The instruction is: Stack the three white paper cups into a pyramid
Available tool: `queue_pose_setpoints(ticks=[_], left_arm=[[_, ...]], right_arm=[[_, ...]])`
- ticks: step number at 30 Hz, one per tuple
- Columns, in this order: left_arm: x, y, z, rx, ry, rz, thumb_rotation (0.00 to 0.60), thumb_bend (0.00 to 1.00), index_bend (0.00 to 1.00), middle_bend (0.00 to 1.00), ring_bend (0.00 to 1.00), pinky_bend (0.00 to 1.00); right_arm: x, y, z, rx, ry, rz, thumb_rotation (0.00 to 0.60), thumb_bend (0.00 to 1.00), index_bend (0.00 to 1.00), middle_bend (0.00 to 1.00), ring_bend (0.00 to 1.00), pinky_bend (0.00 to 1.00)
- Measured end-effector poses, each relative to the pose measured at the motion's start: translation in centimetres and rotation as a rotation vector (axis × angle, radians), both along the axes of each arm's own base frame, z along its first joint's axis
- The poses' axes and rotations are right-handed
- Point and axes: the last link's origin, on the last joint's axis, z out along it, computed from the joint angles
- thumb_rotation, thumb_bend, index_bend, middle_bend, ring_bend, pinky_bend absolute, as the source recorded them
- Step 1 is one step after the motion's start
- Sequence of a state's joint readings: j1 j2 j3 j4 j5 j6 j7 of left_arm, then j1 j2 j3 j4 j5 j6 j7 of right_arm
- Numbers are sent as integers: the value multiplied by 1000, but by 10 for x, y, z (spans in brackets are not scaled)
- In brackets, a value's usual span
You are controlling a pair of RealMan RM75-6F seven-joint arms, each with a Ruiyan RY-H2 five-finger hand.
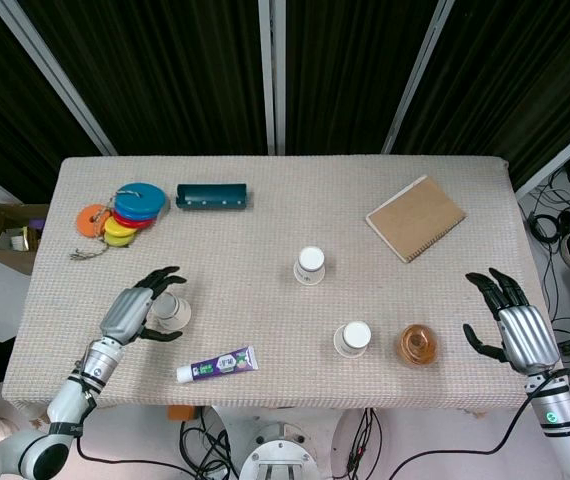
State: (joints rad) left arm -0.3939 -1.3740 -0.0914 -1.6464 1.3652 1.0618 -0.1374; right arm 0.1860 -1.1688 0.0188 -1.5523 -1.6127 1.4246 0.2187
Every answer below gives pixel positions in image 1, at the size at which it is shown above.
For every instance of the yellow round disc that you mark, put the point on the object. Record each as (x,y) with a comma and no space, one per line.
(119,227)

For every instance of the orange round disc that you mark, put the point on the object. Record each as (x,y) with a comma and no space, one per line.
(87,220)

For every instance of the brown spiral notebook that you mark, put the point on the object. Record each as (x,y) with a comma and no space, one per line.
(415,217)

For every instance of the white paper cup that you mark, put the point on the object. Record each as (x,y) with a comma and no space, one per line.
(177,312)
(354,339)
(310,265)

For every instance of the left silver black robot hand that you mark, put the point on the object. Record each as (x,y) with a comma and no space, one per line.
(122,312)

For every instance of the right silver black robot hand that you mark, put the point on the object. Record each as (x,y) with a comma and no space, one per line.
(527,335)

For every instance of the teal plastic holder tray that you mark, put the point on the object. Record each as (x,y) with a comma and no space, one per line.
(212,197)

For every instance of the amber glass jar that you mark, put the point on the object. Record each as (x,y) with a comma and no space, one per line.
(419,346)

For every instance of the beige woven tablecloth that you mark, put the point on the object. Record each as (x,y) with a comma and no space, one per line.
(265,320)

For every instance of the blue round disc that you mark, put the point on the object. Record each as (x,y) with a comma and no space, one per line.
(140,200)

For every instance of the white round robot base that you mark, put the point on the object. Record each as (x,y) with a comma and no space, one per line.
(277,455)

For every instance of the green round disc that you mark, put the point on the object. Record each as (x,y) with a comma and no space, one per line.
(117,242)

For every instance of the purple white toothpaste tube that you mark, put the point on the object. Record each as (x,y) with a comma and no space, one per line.
(220,364)

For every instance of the black power adapter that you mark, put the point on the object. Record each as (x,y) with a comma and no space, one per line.
(568,347)

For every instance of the white partition post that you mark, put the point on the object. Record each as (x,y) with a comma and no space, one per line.
(270,75)
(55,75)
(417,75)
(560,158)

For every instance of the red round disc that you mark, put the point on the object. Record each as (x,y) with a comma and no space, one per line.
(132,222)

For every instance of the small orange box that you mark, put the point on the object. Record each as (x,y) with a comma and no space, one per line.
(180,412)

